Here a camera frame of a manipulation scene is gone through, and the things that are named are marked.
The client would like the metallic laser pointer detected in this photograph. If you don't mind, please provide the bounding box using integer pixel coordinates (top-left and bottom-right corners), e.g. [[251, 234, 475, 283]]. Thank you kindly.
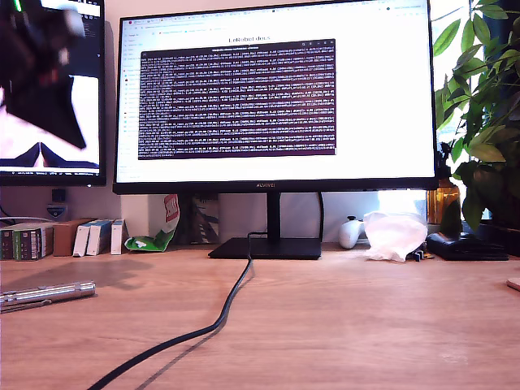
[[0, 279, 98, 314]]

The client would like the black TUF gaming monitor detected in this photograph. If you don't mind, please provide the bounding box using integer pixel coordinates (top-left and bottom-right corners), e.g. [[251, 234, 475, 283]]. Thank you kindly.
[[0, 0, 107, 187]]

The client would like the brown cardboard box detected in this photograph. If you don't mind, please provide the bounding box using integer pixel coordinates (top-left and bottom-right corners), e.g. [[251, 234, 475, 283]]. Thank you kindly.
[[52, 218, 98, 258]]

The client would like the green and white box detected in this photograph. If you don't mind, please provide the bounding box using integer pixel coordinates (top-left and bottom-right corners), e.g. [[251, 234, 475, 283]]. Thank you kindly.
[[11, 222, 55, 262], [0, 223, 15, 261]]

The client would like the blue and white box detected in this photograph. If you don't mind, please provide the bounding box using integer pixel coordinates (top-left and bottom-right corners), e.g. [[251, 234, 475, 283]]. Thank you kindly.
[[110, 218, 126, 256], [85, 219, 114, 256], [71, 223, 91, 258]]

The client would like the green Jenkki gum bag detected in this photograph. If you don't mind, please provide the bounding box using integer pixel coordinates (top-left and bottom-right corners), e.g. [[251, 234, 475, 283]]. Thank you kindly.
[[123, 193, 181, 252]]

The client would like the grey patterned card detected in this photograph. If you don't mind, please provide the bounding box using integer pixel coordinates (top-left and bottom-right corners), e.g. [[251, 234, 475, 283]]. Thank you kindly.
[[189, 193, 220, 245]]

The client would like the white game controller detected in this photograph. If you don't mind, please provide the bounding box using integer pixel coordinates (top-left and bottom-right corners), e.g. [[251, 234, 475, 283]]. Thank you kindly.
[[339, 214, 366, 250]]

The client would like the black Huawei monitor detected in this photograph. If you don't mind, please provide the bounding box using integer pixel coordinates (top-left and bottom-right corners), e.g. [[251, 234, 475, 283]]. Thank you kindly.
[[112, 0, 440, 260]]

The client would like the white plastic bag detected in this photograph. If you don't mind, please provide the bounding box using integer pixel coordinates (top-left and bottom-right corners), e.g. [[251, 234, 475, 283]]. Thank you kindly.
[[362, 210, 429, 263]]

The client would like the small metal clip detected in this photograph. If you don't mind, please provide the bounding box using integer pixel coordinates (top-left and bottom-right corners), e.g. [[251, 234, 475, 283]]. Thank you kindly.
[[407, 242, 436, 261]]

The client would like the amber pump bottle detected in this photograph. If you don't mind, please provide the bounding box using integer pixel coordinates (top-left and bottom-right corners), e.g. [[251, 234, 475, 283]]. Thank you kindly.
[[425, 141, 463, 227]]

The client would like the green leafy plant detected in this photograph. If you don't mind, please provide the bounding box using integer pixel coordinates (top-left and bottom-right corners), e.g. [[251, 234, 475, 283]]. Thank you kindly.
[[431, 0, 520, 233]]

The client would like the black wallet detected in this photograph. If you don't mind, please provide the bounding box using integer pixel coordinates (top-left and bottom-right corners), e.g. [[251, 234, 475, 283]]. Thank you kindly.
[[425, 232, 510, 262]]

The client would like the dark plant pot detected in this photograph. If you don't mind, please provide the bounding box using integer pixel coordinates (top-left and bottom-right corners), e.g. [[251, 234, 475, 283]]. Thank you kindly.
[[477, 219, 520, 258]]

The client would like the white cable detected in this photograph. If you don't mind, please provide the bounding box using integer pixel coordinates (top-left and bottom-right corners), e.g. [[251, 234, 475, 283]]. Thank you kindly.
[[0, 216, 48, 225]]

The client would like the long black cable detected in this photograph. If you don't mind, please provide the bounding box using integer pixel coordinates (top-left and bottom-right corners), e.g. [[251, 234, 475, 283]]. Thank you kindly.
[[86, 231, 255, 390]]

